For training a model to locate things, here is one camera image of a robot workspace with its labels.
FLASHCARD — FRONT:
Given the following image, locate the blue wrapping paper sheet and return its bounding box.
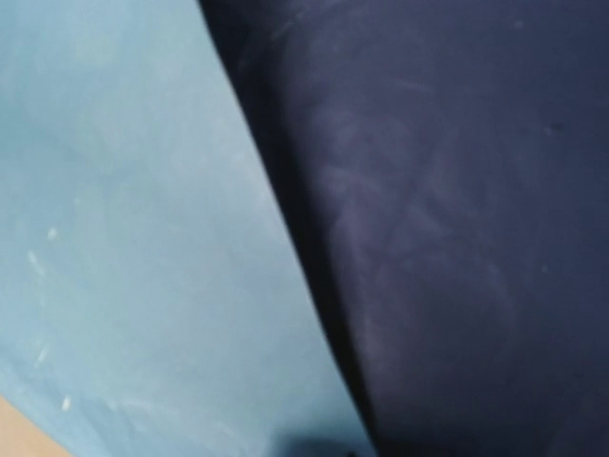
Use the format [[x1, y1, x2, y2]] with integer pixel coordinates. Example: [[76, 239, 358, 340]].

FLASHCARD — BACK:
[[1, 1, 608, 456]]

